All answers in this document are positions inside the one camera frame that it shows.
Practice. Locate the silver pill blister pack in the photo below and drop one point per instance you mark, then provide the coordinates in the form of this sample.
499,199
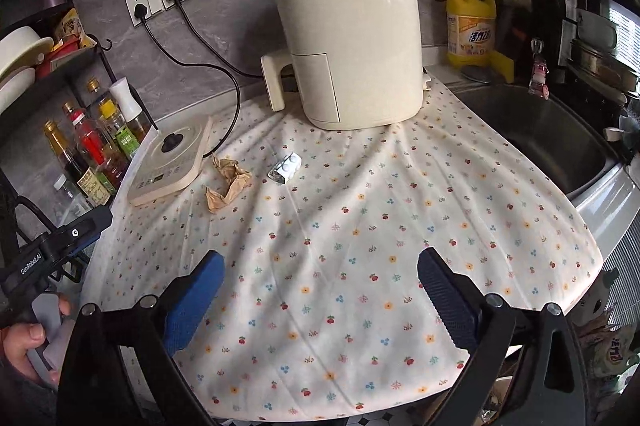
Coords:
286,167

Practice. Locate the yellow detergent bottle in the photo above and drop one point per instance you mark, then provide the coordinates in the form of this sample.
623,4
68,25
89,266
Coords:
470,31

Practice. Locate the clear glass jar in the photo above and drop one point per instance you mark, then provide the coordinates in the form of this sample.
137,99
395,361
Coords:
72,198

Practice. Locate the cream kettle base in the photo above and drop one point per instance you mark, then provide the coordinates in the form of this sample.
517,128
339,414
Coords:
170,171

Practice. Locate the printed plastic bag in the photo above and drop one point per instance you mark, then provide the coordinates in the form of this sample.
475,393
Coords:
607,346

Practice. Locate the crumpled brown paper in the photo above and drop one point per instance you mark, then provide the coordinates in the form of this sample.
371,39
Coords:
230,186

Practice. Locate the person's left hand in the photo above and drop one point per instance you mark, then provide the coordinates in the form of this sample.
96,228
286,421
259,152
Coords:
20,346

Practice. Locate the white ceramic dish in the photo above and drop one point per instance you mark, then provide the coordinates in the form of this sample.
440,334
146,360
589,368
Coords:
597,31

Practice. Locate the small pink bottle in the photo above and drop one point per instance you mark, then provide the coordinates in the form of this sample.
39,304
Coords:
539,73

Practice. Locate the dark soy sauce bottle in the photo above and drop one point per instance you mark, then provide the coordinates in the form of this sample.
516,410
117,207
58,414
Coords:
75,166

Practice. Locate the cream air fryer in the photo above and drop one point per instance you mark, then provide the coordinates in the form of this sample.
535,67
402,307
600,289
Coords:
360,46

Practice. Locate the stainless steel sink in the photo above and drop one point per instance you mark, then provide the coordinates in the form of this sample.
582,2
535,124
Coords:
540,131

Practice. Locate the floral tablecloth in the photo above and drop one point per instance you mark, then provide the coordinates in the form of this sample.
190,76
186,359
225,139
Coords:
350,281

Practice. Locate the white cap oil bottle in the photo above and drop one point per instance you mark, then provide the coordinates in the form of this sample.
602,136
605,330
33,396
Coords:
127,106

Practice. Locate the bronze cap condiment bottle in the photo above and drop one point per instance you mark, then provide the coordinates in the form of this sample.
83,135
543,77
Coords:
97,96

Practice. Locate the green label condiment bottle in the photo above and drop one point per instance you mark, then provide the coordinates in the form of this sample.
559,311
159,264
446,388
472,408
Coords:
127,143

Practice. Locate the red packet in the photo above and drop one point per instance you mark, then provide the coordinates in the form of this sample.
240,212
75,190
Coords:
57,58

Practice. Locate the red cap sauce bottle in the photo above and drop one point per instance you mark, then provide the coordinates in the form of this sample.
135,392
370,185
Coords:
92,146

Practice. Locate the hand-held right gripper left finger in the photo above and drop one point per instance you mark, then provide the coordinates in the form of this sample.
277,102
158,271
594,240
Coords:
195,301

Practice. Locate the metal dish rack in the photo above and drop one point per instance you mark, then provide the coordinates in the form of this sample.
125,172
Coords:
600,71

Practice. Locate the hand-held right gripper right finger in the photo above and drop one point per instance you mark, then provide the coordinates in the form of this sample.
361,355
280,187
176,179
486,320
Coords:
447,301

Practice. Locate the orange snack packet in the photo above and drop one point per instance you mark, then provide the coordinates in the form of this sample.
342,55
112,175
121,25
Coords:
72,28

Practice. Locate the white bowl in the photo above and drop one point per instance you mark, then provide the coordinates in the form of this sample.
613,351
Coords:
22,48
15,88

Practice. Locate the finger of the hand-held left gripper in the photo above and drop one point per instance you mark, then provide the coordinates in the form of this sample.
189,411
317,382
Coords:
82,228

